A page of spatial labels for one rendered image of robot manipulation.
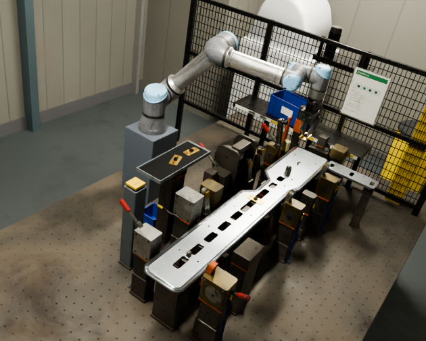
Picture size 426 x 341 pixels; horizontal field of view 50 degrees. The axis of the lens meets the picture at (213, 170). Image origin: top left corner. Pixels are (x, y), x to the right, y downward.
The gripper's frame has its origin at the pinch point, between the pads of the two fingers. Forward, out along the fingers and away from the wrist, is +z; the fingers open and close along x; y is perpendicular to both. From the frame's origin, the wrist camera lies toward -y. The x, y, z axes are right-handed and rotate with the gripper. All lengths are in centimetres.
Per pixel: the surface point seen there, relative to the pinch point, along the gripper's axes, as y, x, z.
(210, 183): 47, -22, 19
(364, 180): -29, 30, 28
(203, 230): 68, -11, 26
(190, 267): 90, -2, 26
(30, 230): 97, -89, 56
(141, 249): 94, -22, 27
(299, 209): 28.9, 16.2, 22.4
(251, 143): 16.1, -20.8, 8.7
